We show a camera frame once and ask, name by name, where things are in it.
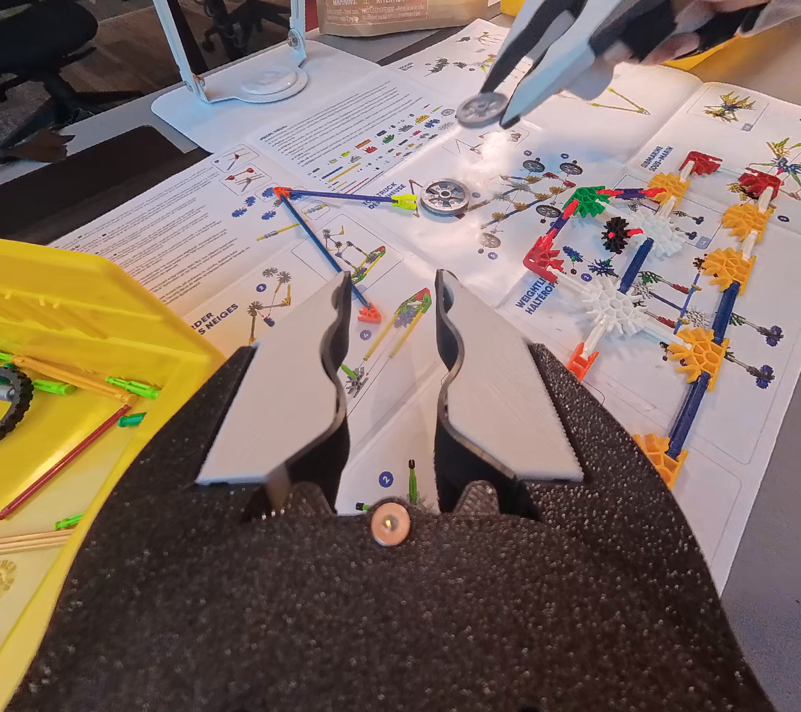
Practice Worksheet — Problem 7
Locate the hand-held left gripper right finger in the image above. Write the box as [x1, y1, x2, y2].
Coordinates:
[433, 268, 585, 515]

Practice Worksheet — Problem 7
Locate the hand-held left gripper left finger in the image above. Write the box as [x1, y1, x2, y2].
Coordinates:
[197, 272, 355, 510]

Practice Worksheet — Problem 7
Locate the grey spoked wheel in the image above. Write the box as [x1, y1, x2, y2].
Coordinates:
[418, 178, 473, 218]
[456, 91, 510, 129]

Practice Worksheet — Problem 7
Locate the colourful rod connector frame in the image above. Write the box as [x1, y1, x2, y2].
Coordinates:
[521, 146, 801, 490]

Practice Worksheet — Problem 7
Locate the blue plastic rod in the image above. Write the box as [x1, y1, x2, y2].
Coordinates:
[281, 199, 371, 310]

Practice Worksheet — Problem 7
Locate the pile of coloured rods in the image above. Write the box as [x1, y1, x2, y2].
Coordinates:
[0, 349, 164, 556]

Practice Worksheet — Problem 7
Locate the purple plastic rod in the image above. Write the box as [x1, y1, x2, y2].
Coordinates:
[291, 189, 399, 206]

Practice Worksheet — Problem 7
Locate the person's right forearm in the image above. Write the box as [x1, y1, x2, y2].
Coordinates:
[751, 0, 801, 37]

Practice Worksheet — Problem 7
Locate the white building instruction sheet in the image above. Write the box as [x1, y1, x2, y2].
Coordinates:
[50, 18, 801, 594]

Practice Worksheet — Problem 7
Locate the large black rubber tyre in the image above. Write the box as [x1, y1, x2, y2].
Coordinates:
[0, 364, 35, 440]

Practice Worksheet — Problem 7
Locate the black office chair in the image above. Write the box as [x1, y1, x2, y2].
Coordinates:
[0, 0, 101, 156]

